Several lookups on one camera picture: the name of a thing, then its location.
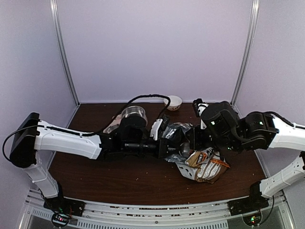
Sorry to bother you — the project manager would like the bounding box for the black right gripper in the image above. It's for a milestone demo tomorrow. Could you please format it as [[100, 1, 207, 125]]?
[[186, 125, 241, 153]]

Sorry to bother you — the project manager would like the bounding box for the metal food scoop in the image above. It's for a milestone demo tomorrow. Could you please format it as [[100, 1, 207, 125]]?
[[179, 142, 194, 158]]

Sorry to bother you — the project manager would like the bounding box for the pet food bag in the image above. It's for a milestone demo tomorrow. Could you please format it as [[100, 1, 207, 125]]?
[[164, 122, 231, 184]]

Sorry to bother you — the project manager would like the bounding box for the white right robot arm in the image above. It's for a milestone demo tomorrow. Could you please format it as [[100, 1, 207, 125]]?
[[189, 99, 305, 211]]

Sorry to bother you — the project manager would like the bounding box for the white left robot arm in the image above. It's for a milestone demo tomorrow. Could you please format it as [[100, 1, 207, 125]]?
[[9, 113, 180, 212]]

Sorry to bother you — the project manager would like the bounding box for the pink double pet feeder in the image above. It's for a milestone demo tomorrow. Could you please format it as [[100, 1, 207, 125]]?
[[102, 105, 149, 134]]

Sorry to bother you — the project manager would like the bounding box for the white floral ceramic bowl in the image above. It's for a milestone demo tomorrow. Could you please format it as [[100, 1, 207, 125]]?
[[163, 95, 183, 111]]

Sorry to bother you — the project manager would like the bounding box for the rear steel feeder bowl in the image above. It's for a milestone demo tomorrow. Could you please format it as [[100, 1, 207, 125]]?
[[122, 105, 146, 118]]

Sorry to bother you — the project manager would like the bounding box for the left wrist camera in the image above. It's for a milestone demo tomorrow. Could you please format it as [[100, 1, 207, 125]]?
[[150, 114, 170, 141]]

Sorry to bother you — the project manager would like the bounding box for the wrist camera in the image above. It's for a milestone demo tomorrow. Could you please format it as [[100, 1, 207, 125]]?
[[192, 98, 209, 118], [150, 114, 170, 141]]

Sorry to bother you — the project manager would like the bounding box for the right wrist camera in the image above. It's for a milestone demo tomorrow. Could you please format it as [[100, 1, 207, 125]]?
[[192, 98, 209, 118]]

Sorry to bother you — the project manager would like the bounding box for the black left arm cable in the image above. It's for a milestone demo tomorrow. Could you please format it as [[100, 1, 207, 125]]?
[[2, 94, 172, 163]]

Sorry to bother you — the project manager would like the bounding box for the front aluminium rail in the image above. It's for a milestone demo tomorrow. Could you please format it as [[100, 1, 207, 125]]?
[[23, 188, 294, 229]]

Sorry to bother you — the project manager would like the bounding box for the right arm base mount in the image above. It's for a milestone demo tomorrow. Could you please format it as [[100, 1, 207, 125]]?
[[227, 196, 269, 228]]

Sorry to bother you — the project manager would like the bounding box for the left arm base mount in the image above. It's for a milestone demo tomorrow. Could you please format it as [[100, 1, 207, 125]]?
[[43, 198, 85, 228]]

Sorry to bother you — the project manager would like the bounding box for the right aluminium frame post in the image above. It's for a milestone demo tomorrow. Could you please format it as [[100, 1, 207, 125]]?
[[230, 0, 260, 107]]

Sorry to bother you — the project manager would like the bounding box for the aluminium frame post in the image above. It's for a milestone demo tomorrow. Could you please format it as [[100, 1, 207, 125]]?
[[50, 0, 80, 107], [230, 0, 260, 107]]

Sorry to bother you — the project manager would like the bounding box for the left aluminium frame post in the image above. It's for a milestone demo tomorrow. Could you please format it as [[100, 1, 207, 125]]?
[[50, 0, 80, 107]]

